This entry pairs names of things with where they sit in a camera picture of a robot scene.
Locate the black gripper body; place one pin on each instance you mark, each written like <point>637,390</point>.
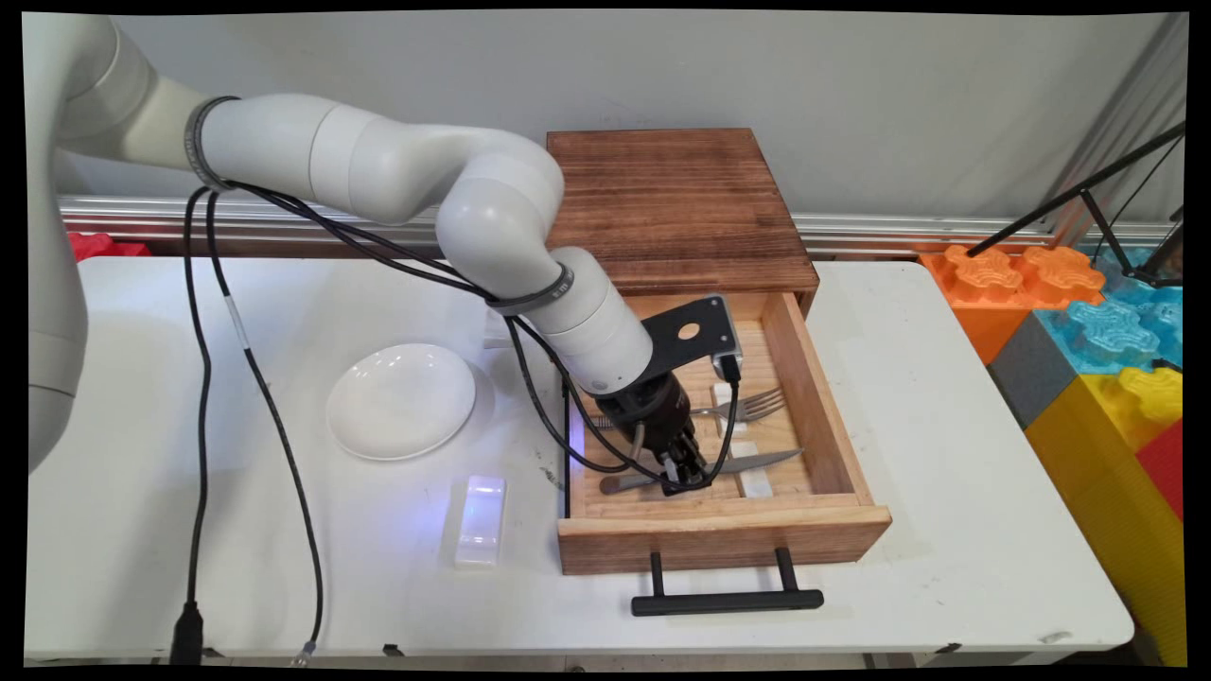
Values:
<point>653,411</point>

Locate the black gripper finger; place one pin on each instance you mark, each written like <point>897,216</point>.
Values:
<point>676,473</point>
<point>693,459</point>

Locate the steel serrated table knife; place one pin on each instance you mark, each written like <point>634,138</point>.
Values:
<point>757,462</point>

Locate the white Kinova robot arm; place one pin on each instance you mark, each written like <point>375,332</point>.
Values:
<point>378,161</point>

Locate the white ceramic cutlery rest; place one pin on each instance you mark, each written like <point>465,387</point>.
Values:
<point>757,484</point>
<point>721,392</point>
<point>481,530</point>

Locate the light wooden drawer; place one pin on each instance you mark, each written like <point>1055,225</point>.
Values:
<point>719,539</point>

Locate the steel fork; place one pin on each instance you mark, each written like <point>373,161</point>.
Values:
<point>757,405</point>

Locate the dark wooden cabinet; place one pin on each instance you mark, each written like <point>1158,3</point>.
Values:
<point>672,199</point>

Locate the white round plate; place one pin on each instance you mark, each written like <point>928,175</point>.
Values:
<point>402,402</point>

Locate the orange foam block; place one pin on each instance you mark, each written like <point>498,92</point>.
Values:
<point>984,284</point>

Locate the grey foam block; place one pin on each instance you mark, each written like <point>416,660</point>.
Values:
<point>1036,374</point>

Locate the blue foam block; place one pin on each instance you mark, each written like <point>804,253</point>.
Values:
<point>1116,331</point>

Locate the black tripod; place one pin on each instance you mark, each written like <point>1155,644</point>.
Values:
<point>1079,194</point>

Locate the red foam block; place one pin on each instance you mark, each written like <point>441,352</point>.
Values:
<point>1166,463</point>

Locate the grey fabric curtain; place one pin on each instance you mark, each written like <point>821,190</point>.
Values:
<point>1145,95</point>

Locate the red object behind table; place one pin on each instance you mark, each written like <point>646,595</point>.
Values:
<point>95,246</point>

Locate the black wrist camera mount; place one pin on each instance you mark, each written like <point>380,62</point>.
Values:
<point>714,326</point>

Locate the aluminium rail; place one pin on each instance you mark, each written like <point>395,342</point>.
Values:
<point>899,232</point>

